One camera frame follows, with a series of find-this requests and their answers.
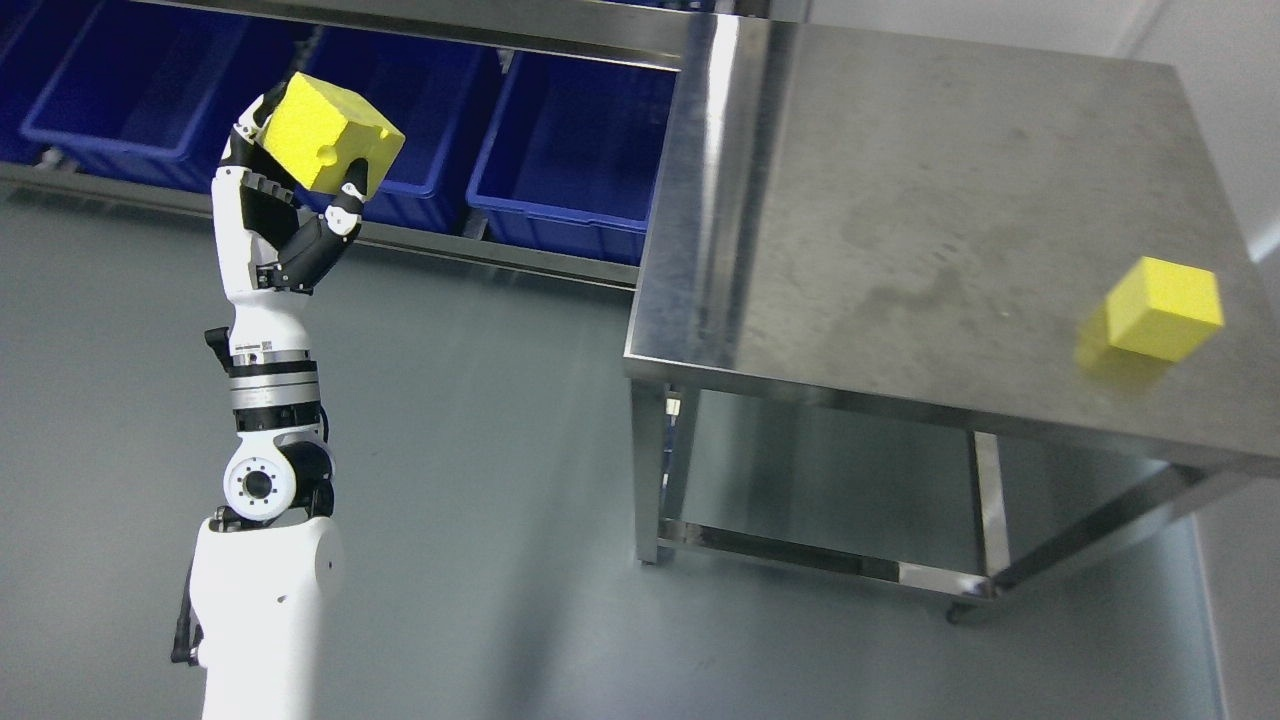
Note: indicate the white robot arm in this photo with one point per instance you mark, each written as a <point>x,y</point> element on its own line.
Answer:
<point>269,561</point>

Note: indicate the metal shelf rack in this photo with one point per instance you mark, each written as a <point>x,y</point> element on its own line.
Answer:
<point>617,33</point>

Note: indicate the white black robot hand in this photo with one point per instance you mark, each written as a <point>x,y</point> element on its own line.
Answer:
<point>269,260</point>

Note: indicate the notched yellow foam block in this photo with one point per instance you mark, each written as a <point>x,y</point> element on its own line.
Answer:
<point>318,129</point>

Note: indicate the plain yellow foam block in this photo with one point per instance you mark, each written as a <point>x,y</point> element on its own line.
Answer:
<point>1163,310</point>

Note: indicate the blue plastic bin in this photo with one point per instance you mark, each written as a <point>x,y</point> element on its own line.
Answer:
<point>29,48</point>
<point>440,94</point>
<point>147,93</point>
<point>570,160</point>

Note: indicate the stainless steel table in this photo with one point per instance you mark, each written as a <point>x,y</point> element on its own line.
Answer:
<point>927,229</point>

